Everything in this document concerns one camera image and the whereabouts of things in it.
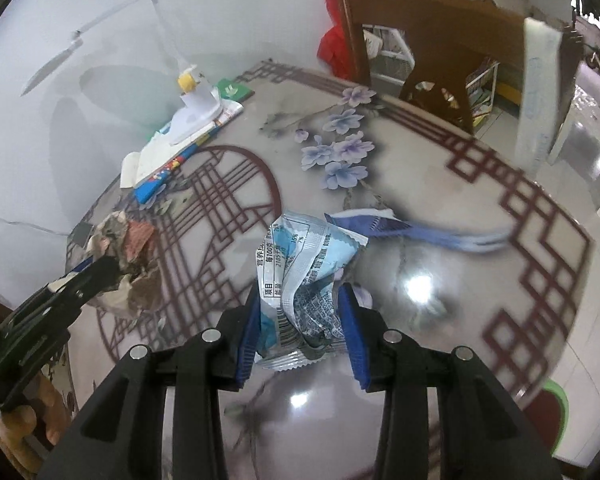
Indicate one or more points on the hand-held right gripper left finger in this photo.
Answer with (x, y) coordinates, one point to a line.
(247, 340)

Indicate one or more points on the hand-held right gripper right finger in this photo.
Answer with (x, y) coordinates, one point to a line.
(352, 335)

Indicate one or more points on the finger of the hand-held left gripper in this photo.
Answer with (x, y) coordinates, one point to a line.
(95, 275)
(80, 266)

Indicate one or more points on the brown wrapper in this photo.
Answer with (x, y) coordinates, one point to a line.
(135, 255)

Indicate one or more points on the blue white wrapper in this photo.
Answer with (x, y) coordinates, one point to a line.
(295, 270)

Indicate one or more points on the red bin with green rim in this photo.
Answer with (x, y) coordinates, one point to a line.
(547, 410)

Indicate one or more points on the person's left hand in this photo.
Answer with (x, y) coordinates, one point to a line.
(12, 425)

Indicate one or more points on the blue printed book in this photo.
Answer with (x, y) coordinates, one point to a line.
(165, 172)

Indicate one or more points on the white desk lamp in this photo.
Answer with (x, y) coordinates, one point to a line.
(195, 110)

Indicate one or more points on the yellow capped item in lamp holder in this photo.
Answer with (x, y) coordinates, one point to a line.
(186, 82)

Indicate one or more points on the green packet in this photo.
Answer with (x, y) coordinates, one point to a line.
(235, 89)

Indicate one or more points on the white bookshelf with picture books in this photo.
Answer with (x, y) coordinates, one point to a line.
(480, 92)

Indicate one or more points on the red bag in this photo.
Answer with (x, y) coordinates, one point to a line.
(332, 45)

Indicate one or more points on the white coffee table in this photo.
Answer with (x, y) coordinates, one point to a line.
(587, 145)

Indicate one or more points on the brown wooden chair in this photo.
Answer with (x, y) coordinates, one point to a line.
(455, 20)

